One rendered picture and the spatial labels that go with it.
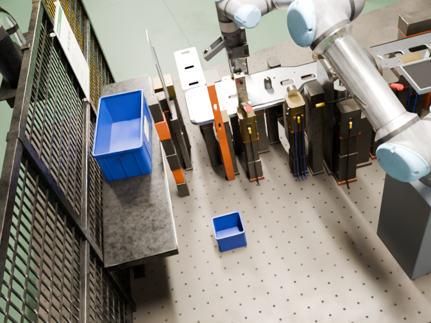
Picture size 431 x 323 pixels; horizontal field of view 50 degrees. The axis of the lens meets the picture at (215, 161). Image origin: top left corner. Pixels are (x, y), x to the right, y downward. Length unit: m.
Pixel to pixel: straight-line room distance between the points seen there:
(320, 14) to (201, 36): 3.00
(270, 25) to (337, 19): 2.93
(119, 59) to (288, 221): 2.73
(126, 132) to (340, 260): 0.90
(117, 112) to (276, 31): 2.47
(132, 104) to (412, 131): 1.01
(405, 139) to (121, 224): 0.86
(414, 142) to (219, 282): 0.84
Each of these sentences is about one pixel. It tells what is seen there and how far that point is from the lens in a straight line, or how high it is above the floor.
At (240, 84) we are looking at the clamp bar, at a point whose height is 1.19.
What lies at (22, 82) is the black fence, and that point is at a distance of 1.22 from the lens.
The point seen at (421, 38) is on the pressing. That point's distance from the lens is 2.09.
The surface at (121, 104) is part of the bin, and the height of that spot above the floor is 1.11.
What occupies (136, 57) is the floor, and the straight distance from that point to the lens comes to 4.11.
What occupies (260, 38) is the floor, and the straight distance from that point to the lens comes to 3.99.
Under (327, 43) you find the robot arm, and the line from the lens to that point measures 1.20.
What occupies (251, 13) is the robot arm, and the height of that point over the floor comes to 1.38.
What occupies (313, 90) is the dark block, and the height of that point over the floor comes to 1.12.
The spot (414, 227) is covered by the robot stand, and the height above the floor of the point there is 0.95.
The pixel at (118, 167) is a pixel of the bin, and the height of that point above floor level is 1.09.
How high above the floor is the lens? 2.15
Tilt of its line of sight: 46 degrees down
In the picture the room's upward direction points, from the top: 14 degrees counter-clockwise
